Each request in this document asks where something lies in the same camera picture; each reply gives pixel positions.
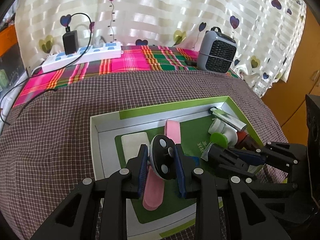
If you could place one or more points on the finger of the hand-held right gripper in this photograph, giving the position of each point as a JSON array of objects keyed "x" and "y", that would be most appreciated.
[
  {"x": 240, "y": 173},
  {"x": 250, "y": 157}
]

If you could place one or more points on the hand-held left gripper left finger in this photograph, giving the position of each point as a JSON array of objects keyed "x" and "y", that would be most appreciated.
[{"x": 142, "y": 170}]

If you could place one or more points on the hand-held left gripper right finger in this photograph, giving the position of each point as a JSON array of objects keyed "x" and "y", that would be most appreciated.
[{"x": 180, "y": 172}]

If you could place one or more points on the brown medicine bottle red cap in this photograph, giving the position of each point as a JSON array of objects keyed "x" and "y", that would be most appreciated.
[{"x": 246, "y": 140}]

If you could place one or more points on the blue usb drive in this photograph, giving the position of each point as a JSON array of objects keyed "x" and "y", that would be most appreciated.
[{"x": 193, "y": 160}]

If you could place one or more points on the black round disc gadget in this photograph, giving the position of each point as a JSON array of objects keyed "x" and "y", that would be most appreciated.
[{"x": 160, "y": 157}]

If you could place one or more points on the green white spool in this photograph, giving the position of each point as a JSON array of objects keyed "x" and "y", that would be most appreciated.
[{"x": 220, "y": 138}]

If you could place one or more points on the green cardboard box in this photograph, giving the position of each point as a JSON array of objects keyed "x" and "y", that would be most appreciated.
[{"x": 192, "y": 130}]

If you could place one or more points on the wooden cabinet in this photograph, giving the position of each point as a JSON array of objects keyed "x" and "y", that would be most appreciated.
[{"x": 295, "y": 92}]

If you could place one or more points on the brown checkered blanket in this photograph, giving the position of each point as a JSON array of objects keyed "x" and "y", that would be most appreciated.
[{"x": 62, "y": 130}]

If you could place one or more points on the grey mini heater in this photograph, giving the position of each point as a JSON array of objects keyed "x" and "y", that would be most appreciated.
[{"x": 217, "y": 52}]

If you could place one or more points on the pink plaid cloth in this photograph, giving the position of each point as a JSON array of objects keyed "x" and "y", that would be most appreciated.
[{"x": 140, "y": 60}]

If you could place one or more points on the white power strip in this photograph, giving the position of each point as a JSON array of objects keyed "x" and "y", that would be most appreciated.
[{"x": 100, "y": 52}]

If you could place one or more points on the white plug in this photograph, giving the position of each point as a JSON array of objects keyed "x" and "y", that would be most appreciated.
[{"x": 98, "y": 41}]

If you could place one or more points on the black charger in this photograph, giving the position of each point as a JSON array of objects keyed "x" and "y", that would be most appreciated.
[{"x": 71, "y": 42}]

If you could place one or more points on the heart print curtain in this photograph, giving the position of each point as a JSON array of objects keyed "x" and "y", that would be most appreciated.
[{"x": 162, "y": 10}]

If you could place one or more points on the orange lid storage box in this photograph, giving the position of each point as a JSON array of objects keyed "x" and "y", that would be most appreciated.
[{"x": 7, "y": 36}]

